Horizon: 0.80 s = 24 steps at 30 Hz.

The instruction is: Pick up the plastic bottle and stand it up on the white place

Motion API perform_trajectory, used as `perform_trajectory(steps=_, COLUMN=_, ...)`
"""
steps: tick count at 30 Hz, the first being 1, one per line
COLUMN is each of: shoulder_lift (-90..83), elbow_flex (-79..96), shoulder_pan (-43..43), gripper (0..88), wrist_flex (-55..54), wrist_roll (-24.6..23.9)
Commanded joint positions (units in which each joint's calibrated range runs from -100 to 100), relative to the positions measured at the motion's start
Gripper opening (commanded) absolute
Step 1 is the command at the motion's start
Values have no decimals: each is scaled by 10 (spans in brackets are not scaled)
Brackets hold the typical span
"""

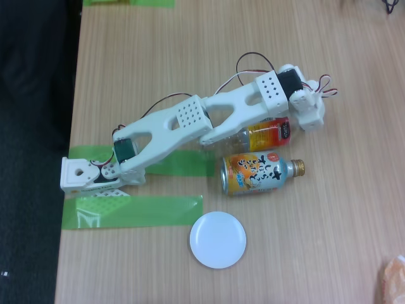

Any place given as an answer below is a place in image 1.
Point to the clear plastic bottle orange label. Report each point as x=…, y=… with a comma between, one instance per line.
x=265, y=136

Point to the orange drink bottle can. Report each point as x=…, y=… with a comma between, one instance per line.
x=253, y=174

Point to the short green tape strip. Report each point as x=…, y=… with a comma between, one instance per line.
x=190, y=164

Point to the small white round plate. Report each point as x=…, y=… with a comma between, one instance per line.
x=217, y=240

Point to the orange plastic bag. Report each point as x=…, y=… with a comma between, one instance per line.
x=394, y=282

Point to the long green tape strip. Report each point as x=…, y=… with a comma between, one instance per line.
x=152, y=212

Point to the green tape piece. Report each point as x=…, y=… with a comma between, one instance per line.
x=152, y=2

